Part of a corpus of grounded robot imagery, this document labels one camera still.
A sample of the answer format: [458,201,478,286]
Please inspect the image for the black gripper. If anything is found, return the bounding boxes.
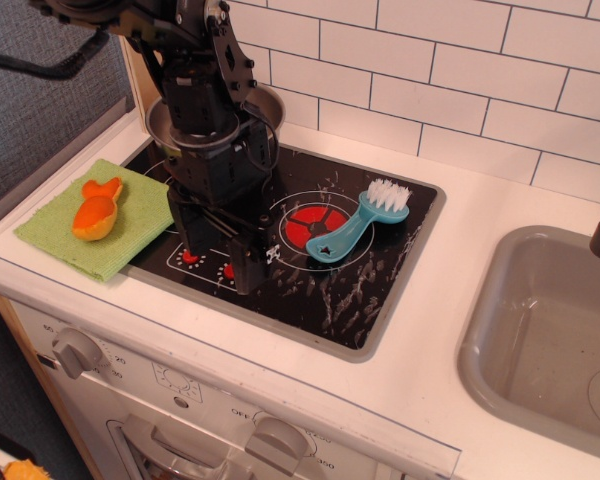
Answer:
[165,133,279,295]

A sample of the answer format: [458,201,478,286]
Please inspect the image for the orange toy fish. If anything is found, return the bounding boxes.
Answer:
[72,177,123,241]

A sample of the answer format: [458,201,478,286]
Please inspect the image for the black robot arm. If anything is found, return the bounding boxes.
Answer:
[31,1,279,295]

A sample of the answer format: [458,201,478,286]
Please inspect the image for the blue brush white bristles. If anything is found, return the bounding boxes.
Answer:
[306,178,412,264]

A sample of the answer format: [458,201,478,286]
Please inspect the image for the green cloth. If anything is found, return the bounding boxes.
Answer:
[15,159,172,282]

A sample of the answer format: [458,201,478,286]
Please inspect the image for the black toy stovetop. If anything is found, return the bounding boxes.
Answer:
[125,148,446,362]

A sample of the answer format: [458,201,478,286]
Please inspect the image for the metal bowl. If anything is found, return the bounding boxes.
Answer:
[145,85,286,155]

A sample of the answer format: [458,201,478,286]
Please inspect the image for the grey left oven knob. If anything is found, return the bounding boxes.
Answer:
[52,328,103,379]

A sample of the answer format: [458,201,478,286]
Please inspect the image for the grey oven knob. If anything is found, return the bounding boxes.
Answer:
[245,417,309,476]
[52,328,103,379]

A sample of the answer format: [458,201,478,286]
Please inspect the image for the white toy oven front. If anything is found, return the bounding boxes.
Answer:
[13,303,459,479]

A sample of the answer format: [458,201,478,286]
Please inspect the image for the grey right oven knob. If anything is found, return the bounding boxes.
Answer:
[245,417,309,476]

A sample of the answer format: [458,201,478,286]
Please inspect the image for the orange object bottom left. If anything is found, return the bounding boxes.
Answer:
[3,460,51,480]

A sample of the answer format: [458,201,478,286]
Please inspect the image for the grey sink basin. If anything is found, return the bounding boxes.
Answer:
[458,226,600,458]

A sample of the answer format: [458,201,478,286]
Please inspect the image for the black cable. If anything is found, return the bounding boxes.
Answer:
[0,24,112,81]

